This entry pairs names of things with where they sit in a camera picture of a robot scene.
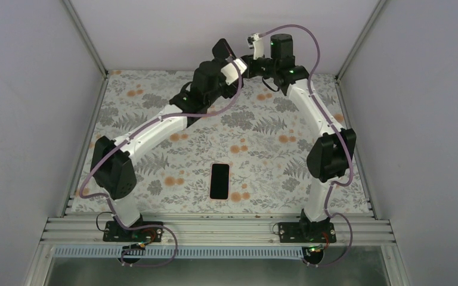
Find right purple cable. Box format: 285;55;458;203
256;24;354;268

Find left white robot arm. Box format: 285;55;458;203
81;57;247;241

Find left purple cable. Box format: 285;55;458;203
79;59;243;268

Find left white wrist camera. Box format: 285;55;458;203
221;58;247;85

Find white slotted cable duct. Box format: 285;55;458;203
53;245;304;260

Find purple cable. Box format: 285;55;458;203
79;59;243;268
256;24;354;268

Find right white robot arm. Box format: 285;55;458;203
243;33;357;243

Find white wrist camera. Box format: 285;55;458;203
247;33;264;60
221;58;247;85

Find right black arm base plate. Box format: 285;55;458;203
278;220;337;243

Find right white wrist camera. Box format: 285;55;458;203
247;33;264;60

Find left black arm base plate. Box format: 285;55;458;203
102;221;163;244

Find pink-edged black smartphone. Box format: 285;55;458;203
209;163;230;200

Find aluminium rail frame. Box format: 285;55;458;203
40;213;397;247

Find black phone case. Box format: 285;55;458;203
212;38;237;61

